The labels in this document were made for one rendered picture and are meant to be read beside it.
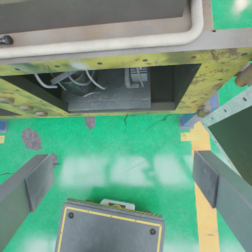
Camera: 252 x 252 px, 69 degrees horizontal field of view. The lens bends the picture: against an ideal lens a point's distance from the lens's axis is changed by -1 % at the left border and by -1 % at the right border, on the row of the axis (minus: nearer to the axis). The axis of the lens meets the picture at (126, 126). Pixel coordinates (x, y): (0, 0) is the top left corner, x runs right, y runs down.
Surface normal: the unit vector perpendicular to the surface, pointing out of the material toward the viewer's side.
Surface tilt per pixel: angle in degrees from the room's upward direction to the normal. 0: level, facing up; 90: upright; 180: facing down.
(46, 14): 90
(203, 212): 0
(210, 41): 0
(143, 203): 0
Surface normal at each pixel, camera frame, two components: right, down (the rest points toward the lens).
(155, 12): 0.00, 0.99
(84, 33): -0.13, -0.15
